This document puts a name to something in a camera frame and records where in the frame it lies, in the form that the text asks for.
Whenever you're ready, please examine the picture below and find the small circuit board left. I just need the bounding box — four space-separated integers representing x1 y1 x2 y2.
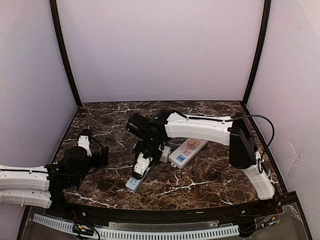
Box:
72 223 95 236

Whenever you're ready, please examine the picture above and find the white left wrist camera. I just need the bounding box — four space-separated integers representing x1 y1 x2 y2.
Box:
77 135 92 157

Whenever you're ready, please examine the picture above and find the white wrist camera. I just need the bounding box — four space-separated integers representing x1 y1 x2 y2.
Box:
132 152 153 180
77 135 92 157

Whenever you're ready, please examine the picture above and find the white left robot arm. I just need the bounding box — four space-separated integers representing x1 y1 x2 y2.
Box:
0 146 109 209

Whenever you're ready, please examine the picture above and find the white cube socket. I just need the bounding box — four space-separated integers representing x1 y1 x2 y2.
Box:
159 146 171 163

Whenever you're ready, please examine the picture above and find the black front rail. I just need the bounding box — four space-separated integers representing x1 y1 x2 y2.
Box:
31 194 285 225

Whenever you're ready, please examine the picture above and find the white slotted cable duct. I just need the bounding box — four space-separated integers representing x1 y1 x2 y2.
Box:
33 213 240 240

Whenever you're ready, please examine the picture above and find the blue power strip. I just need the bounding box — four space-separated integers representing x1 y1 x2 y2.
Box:
125 168 150 192

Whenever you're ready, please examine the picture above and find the pink cube socket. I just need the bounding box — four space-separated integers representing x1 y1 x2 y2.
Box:
186 138 201 151

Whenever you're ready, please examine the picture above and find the left black frame post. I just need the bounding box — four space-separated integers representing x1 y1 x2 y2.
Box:
49 0 82 108

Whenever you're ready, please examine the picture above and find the white multicolour power strip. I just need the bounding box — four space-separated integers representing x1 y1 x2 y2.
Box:
168 138 208 169

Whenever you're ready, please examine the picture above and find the right black frame post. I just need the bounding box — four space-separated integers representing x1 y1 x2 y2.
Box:
241 0 272 106

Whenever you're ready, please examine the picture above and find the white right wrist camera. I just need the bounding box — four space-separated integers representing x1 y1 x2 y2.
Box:
132 152 153 180

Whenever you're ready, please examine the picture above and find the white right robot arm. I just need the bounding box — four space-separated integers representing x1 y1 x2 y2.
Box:
126 110 276 200

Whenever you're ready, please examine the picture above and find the black frame post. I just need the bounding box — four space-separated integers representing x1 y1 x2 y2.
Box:
49 0 82 108
241 0 272 106

